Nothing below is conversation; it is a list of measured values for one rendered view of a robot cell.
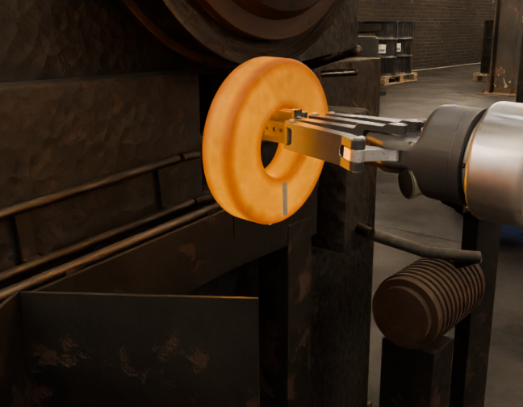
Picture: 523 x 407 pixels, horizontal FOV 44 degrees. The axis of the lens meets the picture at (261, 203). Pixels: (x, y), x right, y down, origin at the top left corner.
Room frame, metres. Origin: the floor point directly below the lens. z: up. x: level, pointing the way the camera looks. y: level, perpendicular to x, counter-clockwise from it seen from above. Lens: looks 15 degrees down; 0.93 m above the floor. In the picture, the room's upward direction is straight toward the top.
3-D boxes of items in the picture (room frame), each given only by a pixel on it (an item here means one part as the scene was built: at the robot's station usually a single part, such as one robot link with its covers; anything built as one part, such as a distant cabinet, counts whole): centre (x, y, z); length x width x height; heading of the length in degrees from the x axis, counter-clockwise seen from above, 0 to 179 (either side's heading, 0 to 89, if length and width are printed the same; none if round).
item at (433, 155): (0.51, -0.13, 0.84); 0.09 x 0.08 x 0.07; 50
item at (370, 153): (0.49, -0.09, 0.84); 0.05 x 0.05 x 0.02; 52
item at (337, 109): (1.08, -0.12, 0.68); 0.11 x 0.08 x 0.24; 50
